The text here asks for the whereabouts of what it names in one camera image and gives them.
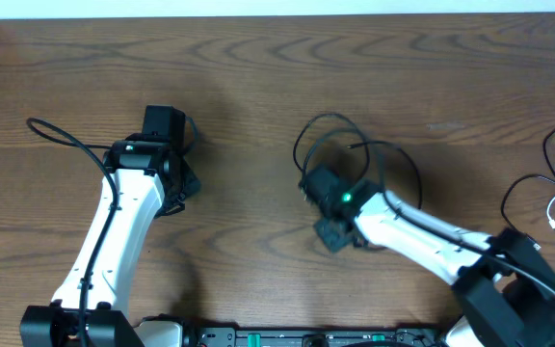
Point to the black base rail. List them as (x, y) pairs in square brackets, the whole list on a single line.
[(230, 337)]

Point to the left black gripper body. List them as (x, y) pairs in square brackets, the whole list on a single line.
[(187, 186)]

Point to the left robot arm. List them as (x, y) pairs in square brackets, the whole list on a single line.
[(145, 177)]

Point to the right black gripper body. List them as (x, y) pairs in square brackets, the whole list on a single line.
[(332, 241)]

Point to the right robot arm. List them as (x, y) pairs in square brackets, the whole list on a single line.
[(505, 288)]

